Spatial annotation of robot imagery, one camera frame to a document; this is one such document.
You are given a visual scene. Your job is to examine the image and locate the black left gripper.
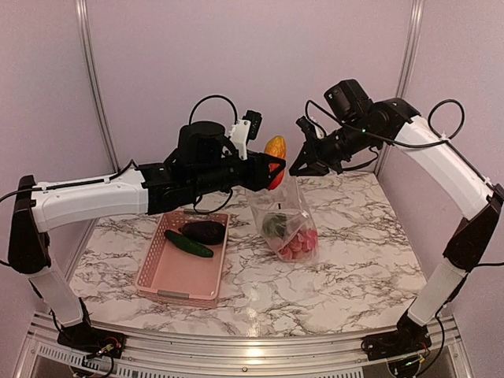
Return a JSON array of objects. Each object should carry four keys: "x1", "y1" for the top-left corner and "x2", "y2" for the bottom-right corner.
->
[{"x1": 191, "y1": 150, "x2": 287, "y2": 198}]

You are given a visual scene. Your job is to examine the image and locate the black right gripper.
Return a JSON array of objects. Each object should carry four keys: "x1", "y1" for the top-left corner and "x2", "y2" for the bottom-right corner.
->
[{"x1": 288, "y1": 117, "x2": 380, "y2": 176}]

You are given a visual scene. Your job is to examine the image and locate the red orange toy mango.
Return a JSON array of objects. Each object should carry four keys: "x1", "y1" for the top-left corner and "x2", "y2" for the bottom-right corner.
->
[{"x1": 263, "y1": 135, "x2": 288, "y2": 191}]

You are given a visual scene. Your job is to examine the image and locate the clear zip top bag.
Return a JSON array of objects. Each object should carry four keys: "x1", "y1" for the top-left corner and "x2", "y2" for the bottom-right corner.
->
[{"x1": 246, "y1": 176, "x2": 318, "y2": 263}]

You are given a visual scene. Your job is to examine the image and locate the green toy avocado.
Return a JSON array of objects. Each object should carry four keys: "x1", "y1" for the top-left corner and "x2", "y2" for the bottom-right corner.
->
[{"x1": 261, "y1": 213, "x2": 287, "y2": 239}]

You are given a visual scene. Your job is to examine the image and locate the red lychee fruit bunch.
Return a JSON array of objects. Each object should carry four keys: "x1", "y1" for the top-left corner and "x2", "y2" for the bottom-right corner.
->
[{"x1": 278, "y1": 232, "x2": 314, "y2": 261}]

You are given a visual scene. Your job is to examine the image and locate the green toy cucumber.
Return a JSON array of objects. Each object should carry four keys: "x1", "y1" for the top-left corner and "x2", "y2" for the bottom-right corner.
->
[{"x1": 164, "y1": 230, "x2": 214, "y2": 258}]

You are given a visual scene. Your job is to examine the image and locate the pink perforated plastic basket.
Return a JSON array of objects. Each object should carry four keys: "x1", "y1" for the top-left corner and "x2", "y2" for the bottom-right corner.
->
[{"x1": 135, "y1": 209, "x2": 230, "y2": 308}]

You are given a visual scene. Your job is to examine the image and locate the red toy tomato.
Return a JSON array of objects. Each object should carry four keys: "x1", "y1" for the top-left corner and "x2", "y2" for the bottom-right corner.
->
[{"x1": 304, "y1": 229, "x2": 318, "y2": 249}]

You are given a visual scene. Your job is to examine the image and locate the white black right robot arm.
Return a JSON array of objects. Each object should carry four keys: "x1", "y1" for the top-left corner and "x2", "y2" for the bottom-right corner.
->
[{"x1": 289, "y1": 79, "x2": 503, "y2": 353}]

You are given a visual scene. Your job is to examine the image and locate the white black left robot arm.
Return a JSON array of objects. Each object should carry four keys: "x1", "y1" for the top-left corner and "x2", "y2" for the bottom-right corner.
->
[{"x1": 6, "y1": 121, "x2": 286, "y2": 350}]

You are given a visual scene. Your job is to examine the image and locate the dark purple toy eggplant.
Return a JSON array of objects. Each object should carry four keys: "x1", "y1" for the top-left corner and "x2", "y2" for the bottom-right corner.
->
[{"x1": 178, "y1": 220, "x2": 226, "y2": 246}]

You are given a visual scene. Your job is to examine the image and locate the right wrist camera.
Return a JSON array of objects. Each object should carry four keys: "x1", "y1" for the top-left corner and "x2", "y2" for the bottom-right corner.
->
[{"x1": 295, "y1": 116, "x2": 324, "y2": 146}]

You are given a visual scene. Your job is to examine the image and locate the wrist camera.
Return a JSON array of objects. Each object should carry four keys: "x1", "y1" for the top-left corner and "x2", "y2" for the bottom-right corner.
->
[
  {"x1": 228, "y1": 109, "x2": 262, "y2": 161},
  {"x1": 295, "y1": 116, "x2": 324, "y2": 146}
]

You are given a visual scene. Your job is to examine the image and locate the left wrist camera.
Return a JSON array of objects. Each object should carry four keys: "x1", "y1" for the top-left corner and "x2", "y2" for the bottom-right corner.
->
[{"x1": 228, "y1": 109, "x2": 262, "y2": 161}]

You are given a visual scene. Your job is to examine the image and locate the right aluminium corner post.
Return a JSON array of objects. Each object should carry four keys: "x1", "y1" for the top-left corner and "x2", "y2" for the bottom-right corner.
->
[{"x1": 384, "y1": 1, "x2": 426, "y2": 98}]

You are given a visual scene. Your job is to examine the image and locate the aluminium corner post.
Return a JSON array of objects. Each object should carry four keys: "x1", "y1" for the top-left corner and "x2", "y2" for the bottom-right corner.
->
[
  {"x1": 384, "y1": 1, "x2": 426, "y2": 98},
  {"x1": 75, "y1": 0, "x2": 120, "y2": 172}
]

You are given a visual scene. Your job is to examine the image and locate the aluminium front frame rail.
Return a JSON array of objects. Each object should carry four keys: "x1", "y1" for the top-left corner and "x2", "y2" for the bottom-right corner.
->
[{"x1": 15, "y1": 310, "x2": 473, "y2": 378}]

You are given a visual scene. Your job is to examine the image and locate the left aluminium corner post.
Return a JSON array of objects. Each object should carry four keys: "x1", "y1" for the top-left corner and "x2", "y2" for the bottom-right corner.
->
[{"x1": 75, "y1": 0, "x2": 120, "y2": 172}]

